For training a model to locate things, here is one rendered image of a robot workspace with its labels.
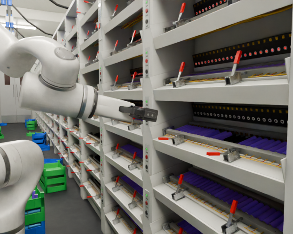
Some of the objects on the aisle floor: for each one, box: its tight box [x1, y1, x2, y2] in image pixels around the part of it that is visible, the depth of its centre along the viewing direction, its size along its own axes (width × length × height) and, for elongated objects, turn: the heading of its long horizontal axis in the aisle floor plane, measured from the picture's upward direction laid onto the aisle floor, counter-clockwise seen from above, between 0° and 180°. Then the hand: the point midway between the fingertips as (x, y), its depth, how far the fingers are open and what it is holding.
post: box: [99, 0, 133, 234], centre depth 180 cm, size 20×9×182 cm
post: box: [143, 0, 195, 234], centre depth 117 cm, size 20×9×182 cm
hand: (146, 114), depth 74 cm, fingers open, 8 cm apart
